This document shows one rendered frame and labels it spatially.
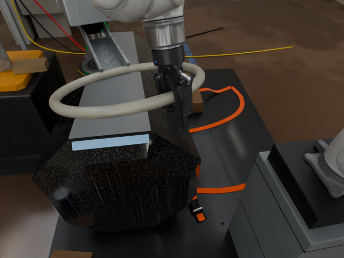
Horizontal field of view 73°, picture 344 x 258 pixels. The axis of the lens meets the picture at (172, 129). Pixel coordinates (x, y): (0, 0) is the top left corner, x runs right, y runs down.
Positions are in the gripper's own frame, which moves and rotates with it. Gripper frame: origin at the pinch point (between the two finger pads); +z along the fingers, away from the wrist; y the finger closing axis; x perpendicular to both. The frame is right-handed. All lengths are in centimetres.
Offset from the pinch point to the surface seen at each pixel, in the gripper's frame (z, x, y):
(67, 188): 40, 26, 58
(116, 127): 15.2, -0.6, 46.9
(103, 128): 15, 4, 50
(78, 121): 11, 11, 61
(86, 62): -7, -12, 97
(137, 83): 5, -27, 69
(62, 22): -35, -84, 378
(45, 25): -35, -62, 391
